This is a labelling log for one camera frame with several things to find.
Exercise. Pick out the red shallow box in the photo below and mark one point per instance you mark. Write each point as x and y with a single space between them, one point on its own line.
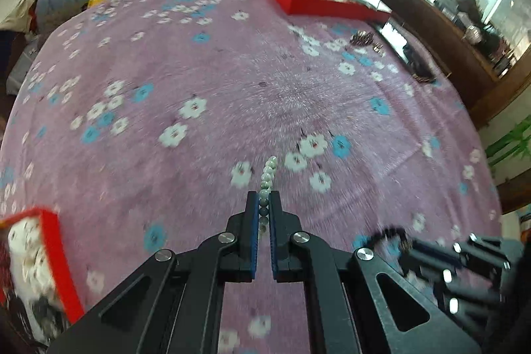
58 254

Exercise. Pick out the purple floral blanket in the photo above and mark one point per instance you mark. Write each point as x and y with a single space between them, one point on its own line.
207 68

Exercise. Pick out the small brown hair clip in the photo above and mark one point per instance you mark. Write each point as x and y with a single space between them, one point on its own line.
361 39

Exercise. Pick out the green plant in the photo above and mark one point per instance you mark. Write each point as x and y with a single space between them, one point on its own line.
504 148

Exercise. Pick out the white floral scrunchie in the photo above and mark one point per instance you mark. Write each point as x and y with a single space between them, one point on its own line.
29 254

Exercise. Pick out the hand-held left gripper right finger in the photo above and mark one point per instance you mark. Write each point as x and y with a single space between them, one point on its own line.
273 238

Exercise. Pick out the grey patterned pillow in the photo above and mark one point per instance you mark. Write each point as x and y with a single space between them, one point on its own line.
23 63

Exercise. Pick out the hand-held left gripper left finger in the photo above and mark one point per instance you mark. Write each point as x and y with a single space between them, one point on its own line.
251 238

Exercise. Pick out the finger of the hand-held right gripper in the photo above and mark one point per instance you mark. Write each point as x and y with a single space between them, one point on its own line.
464 289
435 254

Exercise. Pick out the gold black bead strand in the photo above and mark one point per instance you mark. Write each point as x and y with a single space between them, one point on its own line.
390 231

